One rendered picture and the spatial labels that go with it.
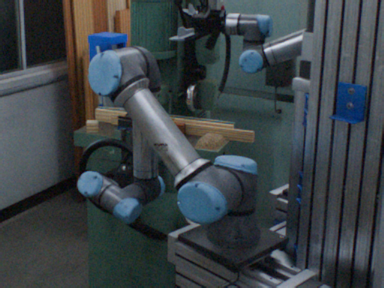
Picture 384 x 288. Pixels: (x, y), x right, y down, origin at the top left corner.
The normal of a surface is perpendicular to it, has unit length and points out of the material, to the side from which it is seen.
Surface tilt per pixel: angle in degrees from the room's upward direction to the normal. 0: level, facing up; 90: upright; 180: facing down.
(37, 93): 90
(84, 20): 87
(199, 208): 95
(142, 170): 90
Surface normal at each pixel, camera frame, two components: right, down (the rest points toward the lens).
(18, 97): 0.84, 0.15
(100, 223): -0.42, 0.24
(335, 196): -0.75, 0.18
